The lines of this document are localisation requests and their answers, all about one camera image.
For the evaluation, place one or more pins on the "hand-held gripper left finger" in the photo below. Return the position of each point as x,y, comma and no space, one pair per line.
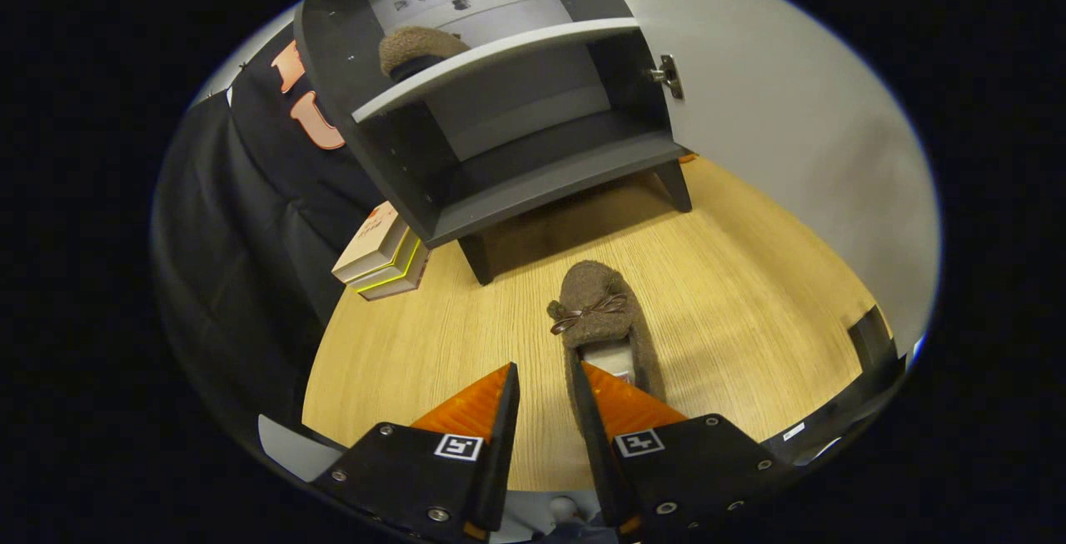
502,452

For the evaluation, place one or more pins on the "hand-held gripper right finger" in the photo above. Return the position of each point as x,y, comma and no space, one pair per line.
601,469

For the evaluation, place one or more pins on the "brown fuzzy slipper shoe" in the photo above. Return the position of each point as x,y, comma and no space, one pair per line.
595,286
416,46

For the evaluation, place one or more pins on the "dark grey shoe cabinet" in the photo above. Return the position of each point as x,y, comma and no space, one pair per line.
533,169

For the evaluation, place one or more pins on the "beige shoe cabinet door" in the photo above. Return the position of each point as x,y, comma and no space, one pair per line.
791,127

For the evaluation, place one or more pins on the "yellow trimmed box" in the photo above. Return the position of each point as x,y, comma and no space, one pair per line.
404,277

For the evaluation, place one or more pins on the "tan cardboard box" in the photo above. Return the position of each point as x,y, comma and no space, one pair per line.
371,244

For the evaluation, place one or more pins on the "black backdrop cloth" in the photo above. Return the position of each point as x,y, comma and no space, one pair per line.
233,261

